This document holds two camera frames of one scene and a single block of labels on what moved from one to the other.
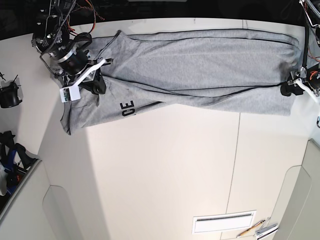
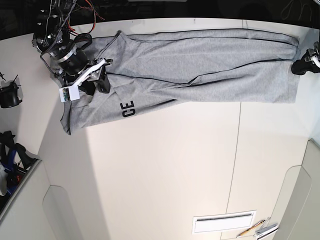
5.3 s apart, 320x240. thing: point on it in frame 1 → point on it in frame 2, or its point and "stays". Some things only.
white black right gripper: [298, 78] → [300, 66]
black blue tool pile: [14, 161] stays
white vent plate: [224, 221] stays
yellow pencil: [250, 229] stays
